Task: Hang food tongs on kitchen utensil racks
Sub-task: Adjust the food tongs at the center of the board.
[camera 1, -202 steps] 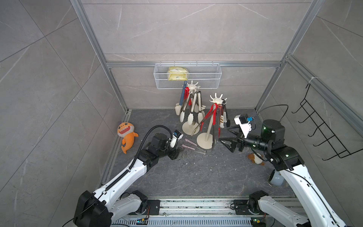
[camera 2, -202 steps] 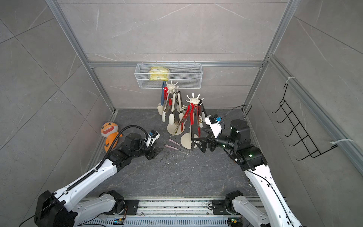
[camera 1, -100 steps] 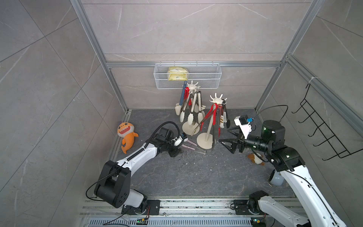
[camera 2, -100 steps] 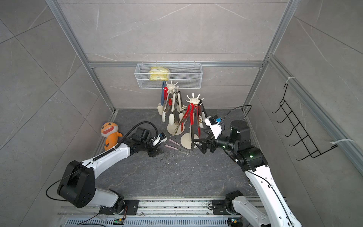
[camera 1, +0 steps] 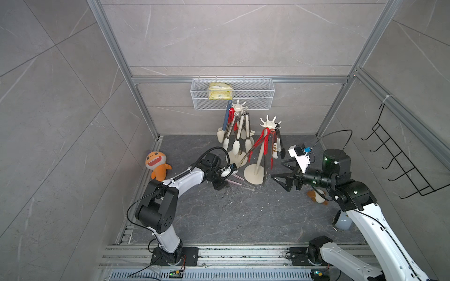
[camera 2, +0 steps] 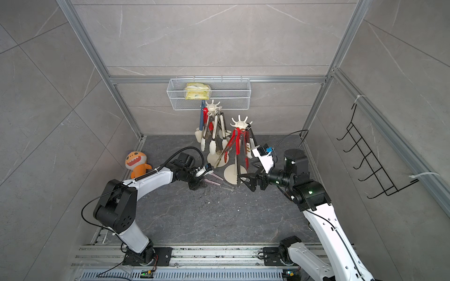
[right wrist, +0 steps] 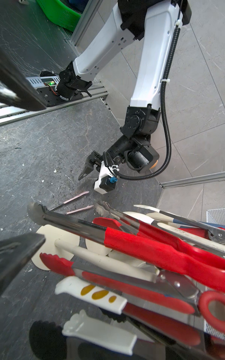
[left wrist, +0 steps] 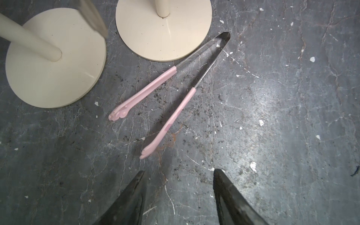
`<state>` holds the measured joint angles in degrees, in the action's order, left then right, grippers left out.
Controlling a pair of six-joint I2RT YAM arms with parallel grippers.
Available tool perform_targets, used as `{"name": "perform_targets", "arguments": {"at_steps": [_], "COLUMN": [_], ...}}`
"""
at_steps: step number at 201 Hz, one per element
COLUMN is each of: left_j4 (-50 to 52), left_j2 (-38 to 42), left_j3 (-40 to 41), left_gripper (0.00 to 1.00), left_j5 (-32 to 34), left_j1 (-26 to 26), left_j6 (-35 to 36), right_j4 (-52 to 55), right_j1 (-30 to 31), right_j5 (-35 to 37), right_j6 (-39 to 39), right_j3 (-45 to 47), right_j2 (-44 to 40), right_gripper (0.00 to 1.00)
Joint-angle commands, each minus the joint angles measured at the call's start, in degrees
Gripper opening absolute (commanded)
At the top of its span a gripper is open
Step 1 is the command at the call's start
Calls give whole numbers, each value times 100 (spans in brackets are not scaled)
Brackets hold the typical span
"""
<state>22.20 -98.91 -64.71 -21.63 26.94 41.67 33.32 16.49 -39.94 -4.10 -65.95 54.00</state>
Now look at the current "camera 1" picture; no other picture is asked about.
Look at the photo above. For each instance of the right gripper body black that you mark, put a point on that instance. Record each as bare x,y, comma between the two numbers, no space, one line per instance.
311,177

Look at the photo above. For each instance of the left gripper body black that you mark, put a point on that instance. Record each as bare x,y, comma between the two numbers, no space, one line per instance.
215,179

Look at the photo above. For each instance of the pink tip small tongs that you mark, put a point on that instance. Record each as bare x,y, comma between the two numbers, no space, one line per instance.
236,180

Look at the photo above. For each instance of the black tip steel tongs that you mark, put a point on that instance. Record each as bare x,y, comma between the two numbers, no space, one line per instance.
280,146

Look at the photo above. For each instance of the cream tongs yellow dots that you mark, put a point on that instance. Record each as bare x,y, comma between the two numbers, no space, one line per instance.
275,146

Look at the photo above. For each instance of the cream utensil stand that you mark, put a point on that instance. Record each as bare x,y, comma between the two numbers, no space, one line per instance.
271,123
237,156

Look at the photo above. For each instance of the blue handle cream tongs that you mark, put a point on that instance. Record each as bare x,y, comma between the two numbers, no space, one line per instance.
222,132

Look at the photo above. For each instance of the wide cream handle tongs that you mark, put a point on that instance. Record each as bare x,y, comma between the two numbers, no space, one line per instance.
249,134

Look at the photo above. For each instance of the red silicone tip tongs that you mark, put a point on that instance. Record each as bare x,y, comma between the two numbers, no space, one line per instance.
265,141

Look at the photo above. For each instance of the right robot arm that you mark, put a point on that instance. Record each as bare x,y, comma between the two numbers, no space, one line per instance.
358,203

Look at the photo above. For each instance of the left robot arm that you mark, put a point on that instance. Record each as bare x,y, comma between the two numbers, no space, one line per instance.
156,209

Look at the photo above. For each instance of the brown white small toy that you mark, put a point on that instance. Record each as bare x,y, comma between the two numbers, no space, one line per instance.
317,197

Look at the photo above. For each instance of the small grey round speaker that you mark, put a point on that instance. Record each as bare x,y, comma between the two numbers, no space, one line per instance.
342,222

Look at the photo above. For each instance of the orange shark plush toy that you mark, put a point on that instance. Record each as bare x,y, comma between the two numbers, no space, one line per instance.
156,162

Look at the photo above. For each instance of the yellow packet in basket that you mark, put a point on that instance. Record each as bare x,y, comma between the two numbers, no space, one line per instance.
220,91

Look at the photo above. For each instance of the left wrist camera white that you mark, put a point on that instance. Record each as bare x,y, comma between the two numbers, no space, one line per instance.
232,169

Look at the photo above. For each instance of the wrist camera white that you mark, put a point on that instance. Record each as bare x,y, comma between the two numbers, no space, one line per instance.
301,153
232,169

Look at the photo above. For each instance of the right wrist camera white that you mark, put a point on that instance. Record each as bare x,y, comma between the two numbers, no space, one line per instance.
301,153

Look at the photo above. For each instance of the white wire mesh basket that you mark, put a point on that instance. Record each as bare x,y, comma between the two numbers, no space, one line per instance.
258,93

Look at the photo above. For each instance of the black wall hook rack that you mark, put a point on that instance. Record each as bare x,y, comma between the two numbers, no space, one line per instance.
420,184

